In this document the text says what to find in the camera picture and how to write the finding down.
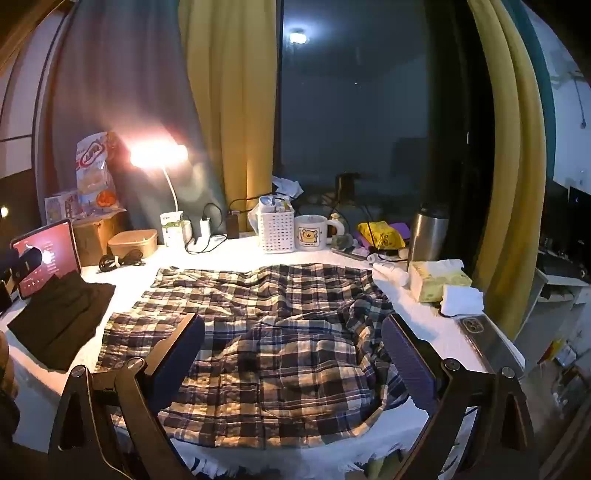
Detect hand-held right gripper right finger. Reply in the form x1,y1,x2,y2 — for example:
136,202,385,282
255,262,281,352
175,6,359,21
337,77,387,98
381,314,537,480

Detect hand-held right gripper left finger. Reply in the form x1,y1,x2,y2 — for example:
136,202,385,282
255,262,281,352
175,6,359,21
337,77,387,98
48,313,206,480

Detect plaid pants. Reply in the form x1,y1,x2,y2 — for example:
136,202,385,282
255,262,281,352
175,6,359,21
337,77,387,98
95,263,413,451

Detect tablet with red screen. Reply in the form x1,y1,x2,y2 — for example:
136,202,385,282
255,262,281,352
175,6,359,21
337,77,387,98
10,219,83,300

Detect white textured tablecloth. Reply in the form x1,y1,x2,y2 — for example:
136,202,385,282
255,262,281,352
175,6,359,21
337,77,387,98
0,233,527,480

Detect black folded cloth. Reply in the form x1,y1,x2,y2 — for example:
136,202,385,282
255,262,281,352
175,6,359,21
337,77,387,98
7,271,116,373

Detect small colourful box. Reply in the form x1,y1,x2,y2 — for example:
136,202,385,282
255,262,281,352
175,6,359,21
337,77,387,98
44,191,82,225

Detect brown cardboard box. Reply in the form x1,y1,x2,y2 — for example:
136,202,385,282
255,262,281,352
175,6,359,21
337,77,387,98
72,213,126,267

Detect white folded tissue stack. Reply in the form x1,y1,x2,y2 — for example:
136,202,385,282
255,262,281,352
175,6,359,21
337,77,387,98
440,284,485,317

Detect yellow tissue pack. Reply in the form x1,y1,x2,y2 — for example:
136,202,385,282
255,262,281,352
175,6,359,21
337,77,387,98
409,259,473,304

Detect smartphone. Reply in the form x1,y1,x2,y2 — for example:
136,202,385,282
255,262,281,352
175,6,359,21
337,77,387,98
459,314,526,371

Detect white tube bottle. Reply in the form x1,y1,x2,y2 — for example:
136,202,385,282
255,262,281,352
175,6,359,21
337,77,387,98
371,261,411,288

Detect brown lidded food container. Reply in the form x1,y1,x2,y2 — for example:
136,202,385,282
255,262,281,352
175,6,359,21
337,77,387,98
107,229,160,260

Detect colourful snack bag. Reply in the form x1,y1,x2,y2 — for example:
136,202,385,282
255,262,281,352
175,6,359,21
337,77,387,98
76,131,117,209

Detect stainless steel thermos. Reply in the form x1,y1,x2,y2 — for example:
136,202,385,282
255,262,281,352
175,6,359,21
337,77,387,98
407,205,450,273

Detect yellow plastic bag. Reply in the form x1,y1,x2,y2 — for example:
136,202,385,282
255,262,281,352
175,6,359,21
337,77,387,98
357,221,406,250

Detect white perforated basket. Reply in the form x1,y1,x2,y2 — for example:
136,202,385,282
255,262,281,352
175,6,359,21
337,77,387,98
257,202,296,254

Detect white mug with bear print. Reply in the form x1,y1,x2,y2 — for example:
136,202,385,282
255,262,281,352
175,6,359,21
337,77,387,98
294,214,346,250

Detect white desk lamp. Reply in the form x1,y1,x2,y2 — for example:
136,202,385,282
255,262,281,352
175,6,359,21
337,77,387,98
129,140,192,248

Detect white shelf unit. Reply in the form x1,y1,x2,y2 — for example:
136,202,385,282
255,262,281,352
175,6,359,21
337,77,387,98
530,249,591,370

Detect black stand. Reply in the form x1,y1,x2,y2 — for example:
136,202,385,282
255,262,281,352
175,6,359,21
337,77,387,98
335,172,361,198

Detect crumpled white paper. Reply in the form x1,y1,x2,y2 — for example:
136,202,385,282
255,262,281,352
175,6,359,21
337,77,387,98
272,175,304,199

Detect grey curtain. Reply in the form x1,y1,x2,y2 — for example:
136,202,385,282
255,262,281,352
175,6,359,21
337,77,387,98
45,0,228,232

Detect yellow curtain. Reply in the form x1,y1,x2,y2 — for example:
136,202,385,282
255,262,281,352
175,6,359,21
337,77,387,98
465,0,556,343
177,0,283,237

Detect black coiled cable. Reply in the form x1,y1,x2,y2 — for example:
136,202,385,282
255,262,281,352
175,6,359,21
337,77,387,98
98,248,147,271

